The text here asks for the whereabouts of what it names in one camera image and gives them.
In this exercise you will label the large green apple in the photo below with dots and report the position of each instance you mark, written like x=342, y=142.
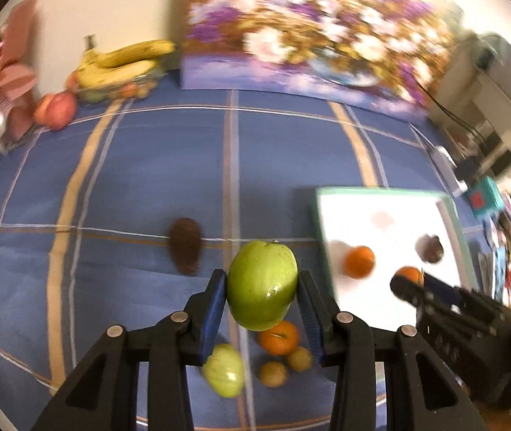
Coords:
x=262, y=285

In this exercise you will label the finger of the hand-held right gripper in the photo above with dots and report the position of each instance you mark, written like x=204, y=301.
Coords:
x=444, y=289
x=405, y=289

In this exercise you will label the yellow banana bunch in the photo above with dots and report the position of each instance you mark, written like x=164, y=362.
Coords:
x=120, y=60

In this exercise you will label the teal box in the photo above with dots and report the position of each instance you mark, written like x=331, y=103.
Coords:
x=484, y=198

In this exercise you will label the small orange tangerine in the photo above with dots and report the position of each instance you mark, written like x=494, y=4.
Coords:
x=359, y=261
x=408, y=274

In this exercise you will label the large orange tangerine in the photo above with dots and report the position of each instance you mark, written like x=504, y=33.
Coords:
x=280, y=337

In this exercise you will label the black power adapter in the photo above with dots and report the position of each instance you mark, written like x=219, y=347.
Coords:
x=466, y=170

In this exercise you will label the red apple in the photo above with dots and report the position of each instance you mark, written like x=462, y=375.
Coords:
x=55, y=110

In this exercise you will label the clear glass fruit bowl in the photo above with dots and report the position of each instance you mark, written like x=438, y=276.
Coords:
x=116, y=90

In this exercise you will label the small brown round fruit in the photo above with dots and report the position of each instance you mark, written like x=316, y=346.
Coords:
x=300, y=359
x=273, y=373

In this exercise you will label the brown avocado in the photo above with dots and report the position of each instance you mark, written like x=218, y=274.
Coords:
x=430, y=249

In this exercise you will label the white power strip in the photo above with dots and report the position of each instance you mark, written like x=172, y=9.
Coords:
x=443, y=158

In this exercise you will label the brown kiwi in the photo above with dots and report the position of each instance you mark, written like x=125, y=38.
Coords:
x=185, y=244

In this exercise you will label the floral painting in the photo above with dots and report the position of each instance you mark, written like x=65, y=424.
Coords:
x=304, y=31

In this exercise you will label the white cabinet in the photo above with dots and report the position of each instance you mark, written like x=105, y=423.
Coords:
x=497, y=85

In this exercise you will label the small green apple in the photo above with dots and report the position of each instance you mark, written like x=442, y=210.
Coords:
x=225, y=370

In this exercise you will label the blue plaid tablecloth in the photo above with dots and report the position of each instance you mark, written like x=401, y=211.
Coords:
x=147, y=166

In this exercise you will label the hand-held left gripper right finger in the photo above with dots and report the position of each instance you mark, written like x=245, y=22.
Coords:
x=310, y=319

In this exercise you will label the white tray with green rim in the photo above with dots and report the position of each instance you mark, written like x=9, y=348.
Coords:
x=372, y=229

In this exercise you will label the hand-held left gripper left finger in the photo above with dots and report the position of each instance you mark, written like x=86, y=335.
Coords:
x=214, y=310

